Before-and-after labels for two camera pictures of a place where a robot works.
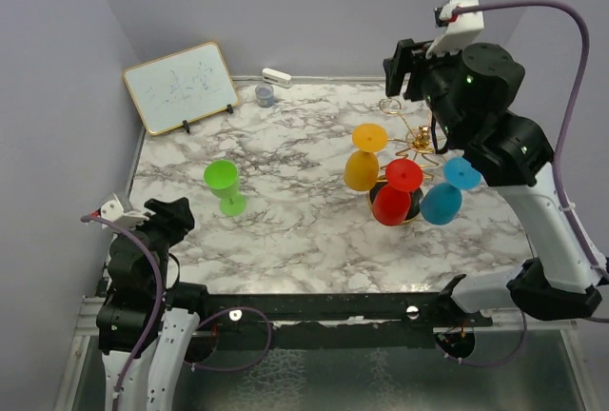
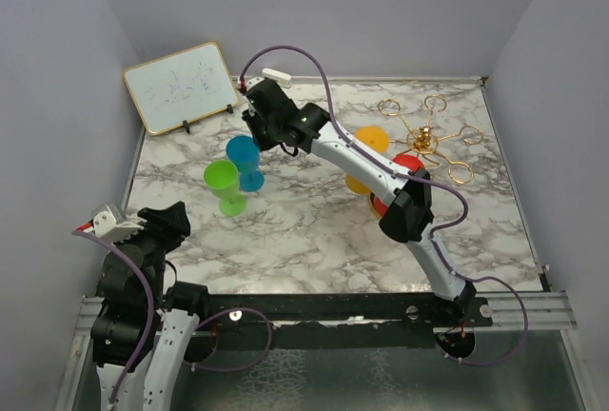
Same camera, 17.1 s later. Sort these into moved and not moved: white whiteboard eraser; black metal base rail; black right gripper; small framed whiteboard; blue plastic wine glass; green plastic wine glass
Moved: black right gripper; blue plastic wine glass
Not moved: white whiteboard eraser; black metal base rail; small framed whiteboard; green plastic wine glass
